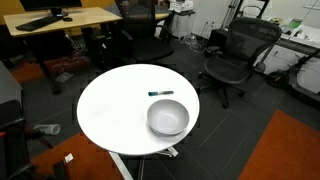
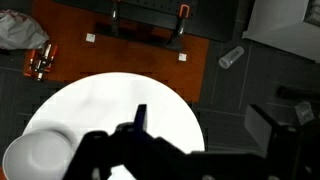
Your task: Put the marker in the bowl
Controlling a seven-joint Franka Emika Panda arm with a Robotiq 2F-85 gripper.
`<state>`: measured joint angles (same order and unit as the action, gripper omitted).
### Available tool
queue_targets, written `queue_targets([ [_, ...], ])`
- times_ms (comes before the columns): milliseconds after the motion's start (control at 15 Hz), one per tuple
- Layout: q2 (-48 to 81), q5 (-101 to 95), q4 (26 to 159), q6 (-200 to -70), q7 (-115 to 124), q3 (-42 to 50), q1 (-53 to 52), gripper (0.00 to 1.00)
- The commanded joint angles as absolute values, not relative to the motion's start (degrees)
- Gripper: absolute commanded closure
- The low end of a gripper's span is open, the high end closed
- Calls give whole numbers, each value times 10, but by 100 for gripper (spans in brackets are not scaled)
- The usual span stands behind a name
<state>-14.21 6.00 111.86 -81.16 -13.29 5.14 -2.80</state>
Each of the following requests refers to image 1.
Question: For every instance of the teal capped marker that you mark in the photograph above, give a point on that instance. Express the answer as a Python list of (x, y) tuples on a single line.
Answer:
[(160, 92)]

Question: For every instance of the white ceramic bowl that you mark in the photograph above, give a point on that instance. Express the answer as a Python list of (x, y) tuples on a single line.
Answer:
[(168, 117)]

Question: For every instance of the black padded office chair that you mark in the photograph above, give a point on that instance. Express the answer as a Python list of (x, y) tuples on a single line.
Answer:
[(147, 48)]

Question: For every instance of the black mesh office chair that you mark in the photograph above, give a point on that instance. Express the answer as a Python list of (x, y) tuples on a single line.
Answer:
[(224, 70)]

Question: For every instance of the white cabinet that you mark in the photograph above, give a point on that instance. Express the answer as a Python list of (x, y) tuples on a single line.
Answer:
[(182, 25)]

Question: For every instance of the black box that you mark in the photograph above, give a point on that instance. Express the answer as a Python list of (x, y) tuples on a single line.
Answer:
[(217, 38)]

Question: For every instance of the black computer tower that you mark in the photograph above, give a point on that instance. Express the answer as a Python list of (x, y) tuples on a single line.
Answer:
[(94, 45)]

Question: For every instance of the white table base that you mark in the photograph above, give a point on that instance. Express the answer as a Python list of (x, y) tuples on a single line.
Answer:
[(118, 164)]

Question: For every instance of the white printer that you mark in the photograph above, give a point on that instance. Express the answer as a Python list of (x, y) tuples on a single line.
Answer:
[(181, 5)]

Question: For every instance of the grey power strip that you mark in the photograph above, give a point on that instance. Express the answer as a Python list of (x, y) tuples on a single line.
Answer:
[(64, 77)]

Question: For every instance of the light wooden desk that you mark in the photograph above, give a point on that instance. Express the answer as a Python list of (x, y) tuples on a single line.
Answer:
[(84, 16)]

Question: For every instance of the small white card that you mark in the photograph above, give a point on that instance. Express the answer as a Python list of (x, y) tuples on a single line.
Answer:
[(68, 158)]

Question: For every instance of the black computer mouse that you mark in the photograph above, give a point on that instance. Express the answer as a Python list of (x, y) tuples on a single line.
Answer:
[(67, 19)]

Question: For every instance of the clear plastic cup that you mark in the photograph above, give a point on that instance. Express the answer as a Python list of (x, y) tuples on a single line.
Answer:
[(48, 129)]

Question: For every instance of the black kick scooter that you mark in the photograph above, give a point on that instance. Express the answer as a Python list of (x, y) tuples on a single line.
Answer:
[(278, 79)]

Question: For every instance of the black keyboard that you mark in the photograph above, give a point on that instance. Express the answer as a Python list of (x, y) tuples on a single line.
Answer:
[(38, 23)]

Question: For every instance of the black computer monitor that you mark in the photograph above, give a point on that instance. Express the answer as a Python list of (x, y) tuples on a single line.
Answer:
[(50, 4)]

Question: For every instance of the green item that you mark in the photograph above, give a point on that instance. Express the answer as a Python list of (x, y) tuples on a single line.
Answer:
[(295, 23)]

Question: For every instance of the white cluttered workbench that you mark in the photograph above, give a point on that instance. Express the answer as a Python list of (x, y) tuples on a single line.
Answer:
[(305, 36)]

